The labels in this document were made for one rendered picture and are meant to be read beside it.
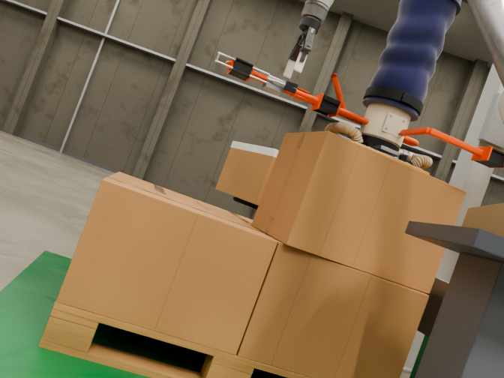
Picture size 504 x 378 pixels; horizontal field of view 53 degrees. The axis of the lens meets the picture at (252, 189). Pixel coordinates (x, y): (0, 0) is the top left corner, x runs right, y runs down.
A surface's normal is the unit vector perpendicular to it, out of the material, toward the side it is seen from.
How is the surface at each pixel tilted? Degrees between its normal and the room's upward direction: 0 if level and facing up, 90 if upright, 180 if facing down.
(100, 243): 90
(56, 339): 90
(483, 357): 90
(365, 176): 90
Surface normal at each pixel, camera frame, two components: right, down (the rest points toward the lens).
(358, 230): 0.29, 0.09
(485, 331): -0.04, -0.04
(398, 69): -0.33, -0.40
